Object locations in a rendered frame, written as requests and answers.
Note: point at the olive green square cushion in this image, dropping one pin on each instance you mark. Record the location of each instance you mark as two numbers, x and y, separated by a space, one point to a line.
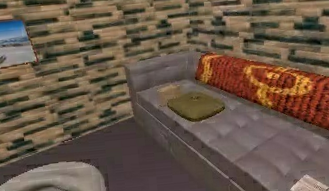
196 106

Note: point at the red and yellow patterned cushion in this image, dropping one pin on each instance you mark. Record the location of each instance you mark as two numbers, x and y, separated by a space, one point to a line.
282 92

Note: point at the small tan box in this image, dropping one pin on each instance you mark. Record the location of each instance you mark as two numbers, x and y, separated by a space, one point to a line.
169 93

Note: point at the white paper sheet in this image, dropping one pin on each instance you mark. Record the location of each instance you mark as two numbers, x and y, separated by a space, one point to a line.
310 186

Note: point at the grey tufted sofa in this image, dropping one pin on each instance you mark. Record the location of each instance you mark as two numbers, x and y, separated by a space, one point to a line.
250 142

